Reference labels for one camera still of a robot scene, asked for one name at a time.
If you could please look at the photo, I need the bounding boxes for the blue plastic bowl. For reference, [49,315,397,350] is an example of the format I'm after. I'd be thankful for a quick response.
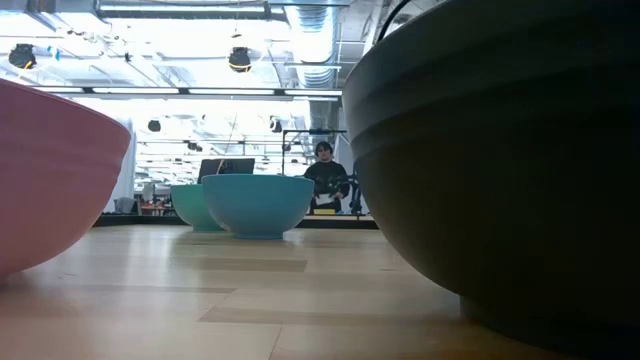
[201,173,316,240]

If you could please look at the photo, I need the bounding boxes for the green plastic bowl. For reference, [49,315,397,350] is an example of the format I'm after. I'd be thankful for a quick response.
[170,183,226,233]

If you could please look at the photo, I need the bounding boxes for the black plastic bowl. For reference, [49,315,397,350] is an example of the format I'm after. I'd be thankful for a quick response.
[342,0,640,360]

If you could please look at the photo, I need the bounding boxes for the pink plastic bowl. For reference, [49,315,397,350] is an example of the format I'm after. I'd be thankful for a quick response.
[0,78,132,281]

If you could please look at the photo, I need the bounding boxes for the person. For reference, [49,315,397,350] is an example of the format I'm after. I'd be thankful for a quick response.
[303,140,351,214]

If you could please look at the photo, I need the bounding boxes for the black computer monitor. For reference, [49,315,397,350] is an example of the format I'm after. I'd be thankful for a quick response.
[197,157,256,185]

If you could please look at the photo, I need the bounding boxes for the long ceiling light strip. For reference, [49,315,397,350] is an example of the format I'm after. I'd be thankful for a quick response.
[34,85,344,99]

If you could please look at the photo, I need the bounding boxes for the white building pillar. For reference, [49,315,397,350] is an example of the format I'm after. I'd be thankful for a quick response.
[102,117,137,214]

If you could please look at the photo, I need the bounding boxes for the black metal frame stand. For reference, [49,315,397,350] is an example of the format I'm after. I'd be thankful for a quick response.
[281,128,348,176]

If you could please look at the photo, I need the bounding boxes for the silver ventilation duct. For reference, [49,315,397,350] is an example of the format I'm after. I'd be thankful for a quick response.
[287,4,342,132]

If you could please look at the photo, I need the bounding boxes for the black hanging cable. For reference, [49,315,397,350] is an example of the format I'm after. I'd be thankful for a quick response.
[374,0,412,44]

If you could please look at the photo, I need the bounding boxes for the black table edge rail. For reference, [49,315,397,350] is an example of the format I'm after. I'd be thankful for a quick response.
[93,213,380,231]

